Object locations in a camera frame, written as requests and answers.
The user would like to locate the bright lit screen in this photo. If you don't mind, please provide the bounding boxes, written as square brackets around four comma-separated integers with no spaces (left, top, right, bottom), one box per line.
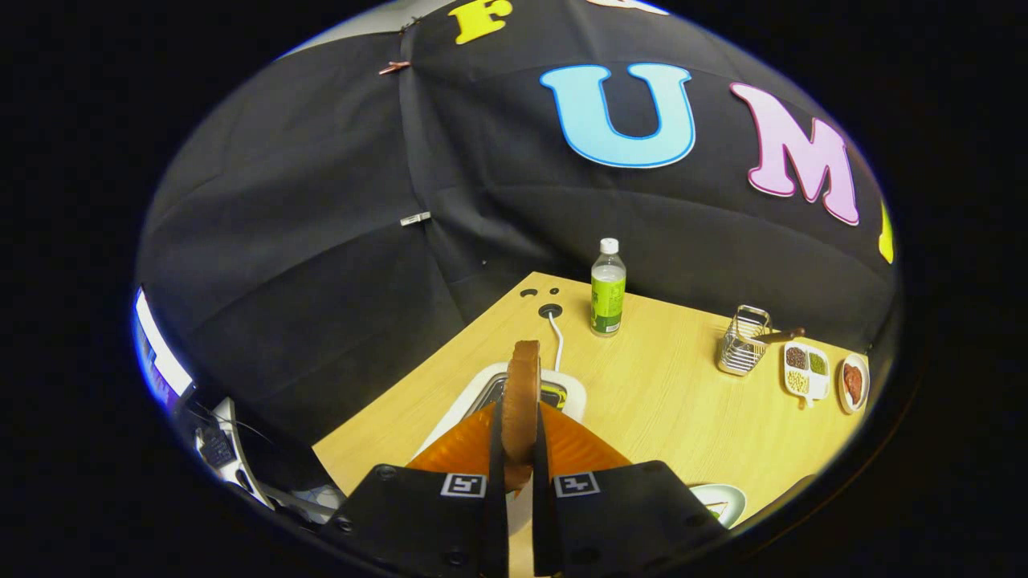
[131,287,195,406]

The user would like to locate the white toaster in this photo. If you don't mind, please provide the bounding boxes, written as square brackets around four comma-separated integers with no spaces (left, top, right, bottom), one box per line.
[414,361,587,531]

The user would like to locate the green label plastic bottle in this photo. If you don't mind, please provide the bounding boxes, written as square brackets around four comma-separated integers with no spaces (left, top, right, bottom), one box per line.
[590,238,627,338]

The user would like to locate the white curved frame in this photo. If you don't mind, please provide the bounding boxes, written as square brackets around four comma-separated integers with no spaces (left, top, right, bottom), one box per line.
[195,397,274,508]

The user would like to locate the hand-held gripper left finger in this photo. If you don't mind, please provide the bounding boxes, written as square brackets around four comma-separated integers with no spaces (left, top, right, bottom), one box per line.
[320,399,511,578]

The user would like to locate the metal wire utensil holder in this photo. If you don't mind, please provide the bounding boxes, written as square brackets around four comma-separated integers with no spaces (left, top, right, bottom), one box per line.
[717,305,772,377]

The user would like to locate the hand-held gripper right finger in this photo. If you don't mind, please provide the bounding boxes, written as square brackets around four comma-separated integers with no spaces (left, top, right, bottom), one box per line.
[530,401,728,578]

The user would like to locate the white toaster cable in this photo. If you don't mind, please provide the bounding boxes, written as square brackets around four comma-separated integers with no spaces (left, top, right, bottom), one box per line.
[546,309,565,374]

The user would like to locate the black backdrop cloth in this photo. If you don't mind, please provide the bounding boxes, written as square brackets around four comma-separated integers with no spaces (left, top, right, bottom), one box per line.
[135,0,899,450]

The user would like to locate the white divided dish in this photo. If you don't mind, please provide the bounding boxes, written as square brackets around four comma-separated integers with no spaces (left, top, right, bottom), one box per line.
[782,341,830,409]

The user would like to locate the round white meat plate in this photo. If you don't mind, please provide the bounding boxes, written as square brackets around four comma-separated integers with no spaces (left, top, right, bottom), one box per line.
[838,353,871,415]

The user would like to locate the toasted bread slice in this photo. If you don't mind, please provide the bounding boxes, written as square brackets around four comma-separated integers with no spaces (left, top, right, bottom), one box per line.
[502,340,543,492]

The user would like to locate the pale green round plate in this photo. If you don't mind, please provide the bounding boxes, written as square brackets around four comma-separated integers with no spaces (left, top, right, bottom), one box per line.
[689,483,748,529]

